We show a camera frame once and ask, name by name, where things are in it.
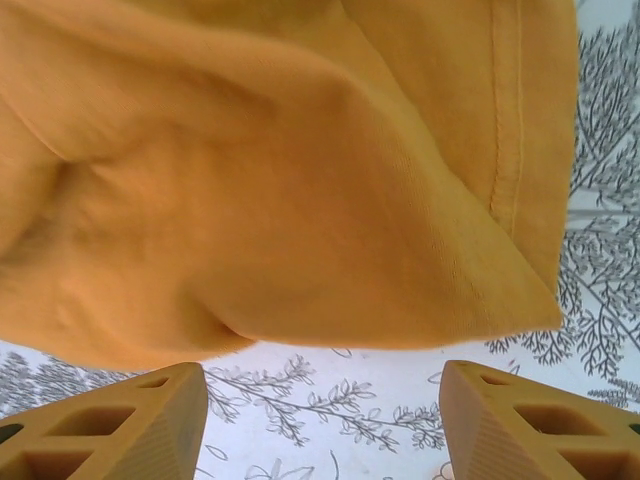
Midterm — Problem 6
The mustard yellow printed t-shirt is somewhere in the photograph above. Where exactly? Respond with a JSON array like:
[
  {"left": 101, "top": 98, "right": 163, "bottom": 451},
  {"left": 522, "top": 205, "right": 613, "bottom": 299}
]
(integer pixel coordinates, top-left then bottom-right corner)
[{"left": 0, "top": 0, "right": 579, "bottom": 374}]

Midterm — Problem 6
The floral patterned table mat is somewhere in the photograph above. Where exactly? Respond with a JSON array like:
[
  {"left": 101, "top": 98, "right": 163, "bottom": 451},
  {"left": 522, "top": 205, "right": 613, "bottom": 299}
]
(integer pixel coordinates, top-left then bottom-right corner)
[{"left": 0, "top": 0, "right": 640, "bottom": 480}]

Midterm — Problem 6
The right gripper tan left finger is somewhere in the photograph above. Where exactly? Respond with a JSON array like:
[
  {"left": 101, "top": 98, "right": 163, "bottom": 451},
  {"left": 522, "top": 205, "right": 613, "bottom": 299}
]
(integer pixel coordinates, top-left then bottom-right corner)
[{"left": 0, "top": 362, "right": 209, "bottom": 480}]

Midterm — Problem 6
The right gripper tan right finger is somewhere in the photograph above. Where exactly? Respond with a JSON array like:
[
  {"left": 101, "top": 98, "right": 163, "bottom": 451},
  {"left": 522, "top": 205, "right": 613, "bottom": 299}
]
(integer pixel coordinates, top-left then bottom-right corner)
[{"left": 439, "top": 359, "right": 640, "bottom": 480}]

